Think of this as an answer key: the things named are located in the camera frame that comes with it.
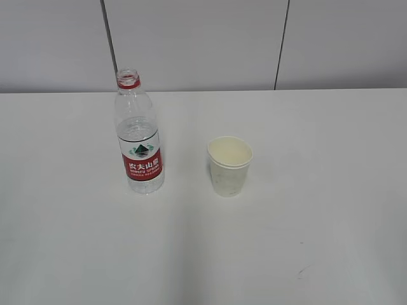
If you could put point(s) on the white paper cup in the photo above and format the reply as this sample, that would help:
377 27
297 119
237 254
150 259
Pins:
229 161

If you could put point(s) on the clear Nongfu Spring water bottle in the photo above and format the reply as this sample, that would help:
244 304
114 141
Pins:
137 132

